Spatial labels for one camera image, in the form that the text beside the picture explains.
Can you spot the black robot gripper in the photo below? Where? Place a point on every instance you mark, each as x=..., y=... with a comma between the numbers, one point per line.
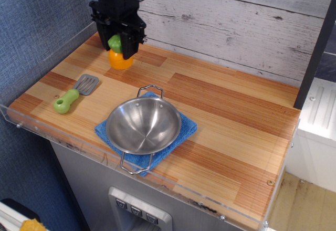
x=119, y=16

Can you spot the orange toy carrot green top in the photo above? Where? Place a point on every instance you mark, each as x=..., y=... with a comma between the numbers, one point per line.
x=116, y=58

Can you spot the clear acrylic table guard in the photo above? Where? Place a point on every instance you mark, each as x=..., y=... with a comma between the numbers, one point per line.
x=230, y=166

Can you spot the blue folded cloth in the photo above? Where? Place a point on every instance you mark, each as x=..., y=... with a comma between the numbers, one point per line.
x=138, y=162

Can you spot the grey cabinet with dispenser panel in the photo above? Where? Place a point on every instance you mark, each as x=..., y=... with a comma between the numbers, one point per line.
x=113, y=200

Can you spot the yellow object bottom left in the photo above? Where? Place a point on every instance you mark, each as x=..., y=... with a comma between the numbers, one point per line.
x=32, y=225

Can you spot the white ribbed appliance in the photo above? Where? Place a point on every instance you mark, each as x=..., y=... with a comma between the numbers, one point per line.
x=311, y=156

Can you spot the green handled grey spatula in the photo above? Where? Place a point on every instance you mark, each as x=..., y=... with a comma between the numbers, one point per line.
x=84, y=86

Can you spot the stainless steel bowl with handles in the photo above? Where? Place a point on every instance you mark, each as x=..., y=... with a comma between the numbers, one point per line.
x=143, y=125

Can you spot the black vertical frame post right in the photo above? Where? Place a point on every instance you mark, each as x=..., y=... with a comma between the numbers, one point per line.
x=316, y=56

